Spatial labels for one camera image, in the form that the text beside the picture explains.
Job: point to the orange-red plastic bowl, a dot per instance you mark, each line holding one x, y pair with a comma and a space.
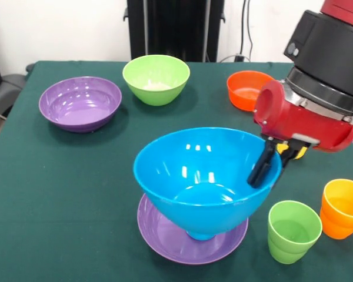
241, 94

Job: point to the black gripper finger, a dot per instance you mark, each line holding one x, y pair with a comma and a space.
285, 158
263, 167

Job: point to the yellow plastic cup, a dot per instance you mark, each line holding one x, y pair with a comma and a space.
301, 152

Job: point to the blue plastic cup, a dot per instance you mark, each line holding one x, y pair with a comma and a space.
201, 235

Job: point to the green plastic bowl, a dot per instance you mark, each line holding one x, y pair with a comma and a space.
156, 88

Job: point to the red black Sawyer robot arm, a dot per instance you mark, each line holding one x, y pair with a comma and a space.
326, 58

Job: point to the grey pedestal foot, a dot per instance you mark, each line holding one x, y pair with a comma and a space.
6, 91

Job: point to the shallow purple plastic bowl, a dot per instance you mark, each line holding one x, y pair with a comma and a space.
164, 241

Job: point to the orange plastic cup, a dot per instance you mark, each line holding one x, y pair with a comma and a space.
338, 217

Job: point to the green plastic cup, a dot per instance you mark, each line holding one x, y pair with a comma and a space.
291, 246

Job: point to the dark green tablecloth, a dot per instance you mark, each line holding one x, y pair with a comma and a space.
61, 191

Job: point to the blue plastic bowl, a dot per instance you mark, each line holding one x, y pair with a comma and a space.
194, 211

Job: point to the deep purple plastic bowl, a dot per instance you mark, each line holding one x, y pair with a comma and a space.
79, 105

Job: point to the black power plug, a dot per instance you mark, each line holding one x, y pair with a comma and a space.
239, 58

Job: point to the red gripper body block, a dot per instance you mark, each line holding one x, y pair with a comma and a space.
306, 123

